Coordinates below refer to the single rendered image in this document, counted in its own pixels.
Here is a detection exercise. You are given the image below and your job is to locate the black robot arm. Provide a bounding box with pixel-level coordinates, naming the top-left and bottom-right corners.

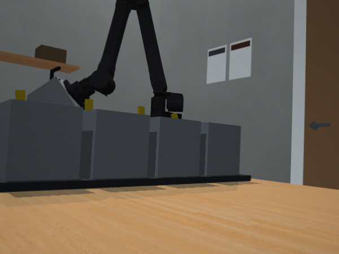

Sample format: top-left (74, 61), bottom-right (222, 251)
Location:
top-left (63, 0), bottom-right (184, 118)

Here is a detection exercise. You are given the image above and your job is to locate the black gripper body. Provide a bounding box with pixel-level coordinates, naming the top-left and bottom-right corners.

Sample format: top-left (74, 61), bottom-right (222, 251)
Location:
top-left (150, 110), bottom-right (165, 117)

